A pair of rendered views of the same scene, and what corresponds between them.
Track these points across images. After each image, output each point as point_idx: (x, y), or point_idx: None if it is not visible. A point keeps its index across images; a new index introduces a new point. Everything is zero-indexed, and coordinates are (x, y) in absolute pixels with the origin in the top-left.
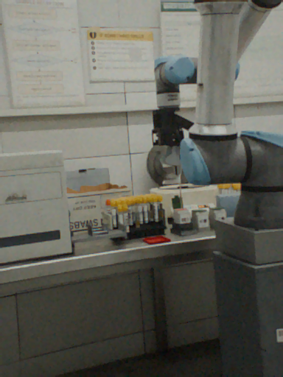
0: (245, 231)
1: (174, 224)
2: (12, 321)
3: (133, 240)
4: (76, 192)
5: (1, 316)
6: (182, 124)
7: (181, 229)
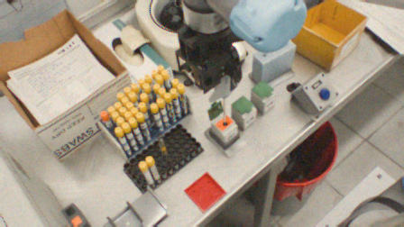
0: None
1: (214, 137)
2: None
3: (168, 186)
4: (21, 43)
5: None
6: (236, 41)
7: (227, 148)
